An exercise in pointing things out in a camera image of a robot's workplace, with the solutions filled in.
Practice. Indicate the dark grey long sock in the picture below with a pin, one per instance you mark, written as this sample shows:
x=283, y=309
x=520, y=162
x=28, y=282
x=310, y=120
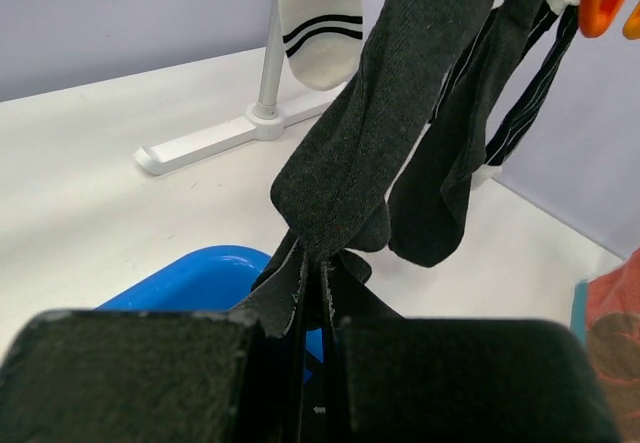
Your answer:
x=330, y=191

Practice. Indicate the black white pinstripe sock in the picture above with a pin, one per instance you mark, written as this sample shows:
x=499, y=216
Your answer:
x=522, y=115

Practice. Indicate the white striped sock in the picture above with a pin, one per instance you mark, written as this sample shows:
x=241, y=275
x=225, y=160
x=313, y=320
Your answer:
x=322, y=40

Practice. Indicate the white clothes rack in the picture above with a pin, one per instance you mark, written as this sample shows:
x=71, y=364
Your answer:
x=282, y=101

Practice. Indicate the orange bear towel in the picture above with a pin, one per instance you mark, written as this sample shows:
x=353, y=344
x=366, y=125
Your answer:
x=605, y=318

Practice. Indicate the blue plastic bin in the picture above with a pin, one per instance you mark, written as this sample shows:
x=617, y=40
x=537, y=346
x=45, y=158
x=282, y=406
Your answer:
x=226, y=278

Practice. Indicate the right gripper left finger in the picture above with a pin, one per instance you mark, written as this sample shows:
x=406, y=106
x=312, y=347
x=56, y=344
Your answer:
x=96, y=376

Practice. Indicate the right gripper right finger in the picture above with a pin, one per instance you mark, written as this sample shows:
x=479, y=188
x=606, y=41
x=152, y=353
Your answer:
x=396, y=379

